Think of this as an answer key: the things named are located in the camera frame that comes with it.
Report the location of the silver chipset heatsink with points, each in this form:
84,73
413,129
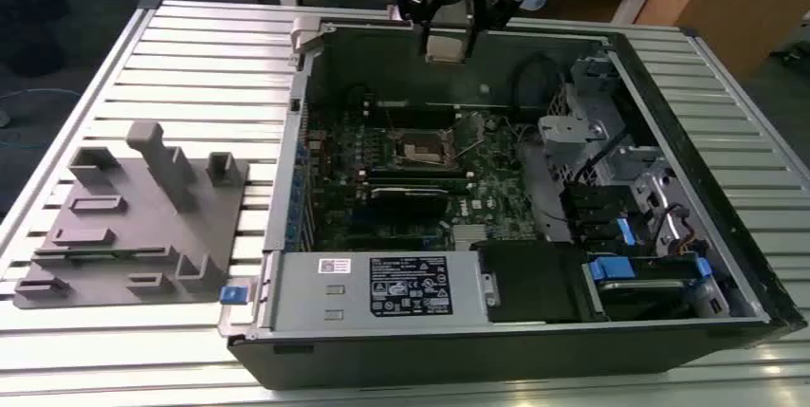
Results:
469,233

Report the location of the black RAM slot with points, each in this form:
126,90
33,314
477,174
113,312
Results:
417,171

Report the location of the silver CPU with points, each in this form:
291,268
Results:
445,49

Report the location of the black open PC case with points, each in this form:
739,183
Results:
443,359

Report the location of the grey parts rack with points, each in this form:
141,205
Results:
145,246

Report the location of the hard disk in blue carrier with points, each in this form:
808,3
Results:
608,267

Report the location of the blue disk bay clip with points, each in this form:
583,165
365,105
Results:
624,232

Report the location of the grey chair base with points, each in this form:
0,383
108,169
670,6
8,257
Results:
798,53

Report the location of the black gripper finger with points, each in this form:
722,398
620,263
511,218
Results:
427,27
485,13

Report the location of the black plastic shroud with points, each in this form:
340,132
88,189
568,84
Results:
537,283

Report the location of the metal locking lever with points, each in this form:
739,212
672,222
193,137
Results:
427,163

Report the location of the green motherboard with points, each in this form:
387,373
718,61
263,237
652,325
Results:
499,198

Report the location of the graphics card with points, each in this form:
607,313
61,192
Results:
408,208

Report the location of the black disk bay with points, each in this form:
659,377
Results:
591,210

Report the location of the blue case latch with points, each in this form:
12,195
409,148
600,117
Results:
232,295

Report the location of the silver metal drive cage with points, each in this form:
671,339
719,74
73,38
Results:
563,131

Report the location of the grey power supply unit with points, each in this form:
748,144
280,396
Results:
297,279

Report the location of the CPU socket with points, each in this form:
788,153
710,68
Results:
420,151

